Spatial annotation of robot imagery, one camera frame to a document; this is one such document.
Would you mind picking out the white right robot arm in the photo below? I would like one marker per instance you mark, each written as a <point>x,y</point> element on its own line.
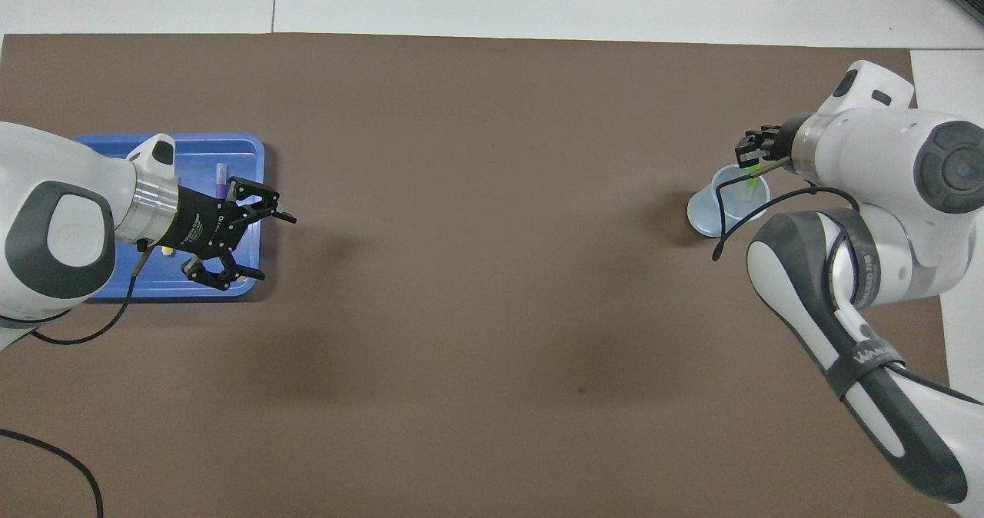
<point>884,157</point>

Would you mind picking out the blue plastic tray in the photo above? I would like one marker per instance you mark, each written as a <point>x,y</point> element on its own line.
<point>254,164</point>

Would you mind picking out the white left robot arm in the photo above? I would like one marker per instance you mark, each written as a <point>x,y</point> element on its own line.
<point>54,195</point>

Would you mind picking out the brown table mat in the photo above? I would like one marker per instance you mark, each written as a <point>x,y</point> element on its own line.
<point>461,310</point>

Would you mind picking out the purple pen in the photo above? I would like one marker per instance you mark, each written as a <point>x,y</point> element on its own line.
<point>222,180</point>

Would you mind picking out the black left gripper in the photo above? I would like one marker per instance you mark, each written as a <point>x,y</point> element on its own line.
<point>201,224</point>

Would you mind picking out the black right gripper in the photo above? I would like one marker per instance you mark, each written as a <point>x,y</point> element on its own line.
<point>792,143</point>

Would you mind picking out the green pen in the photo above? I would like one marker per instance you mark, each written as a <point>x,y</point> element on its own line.
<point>751,184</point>

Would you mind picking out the translucent plastic cup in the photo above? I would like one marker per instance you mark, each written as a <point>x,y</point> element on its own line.
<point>703,214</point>

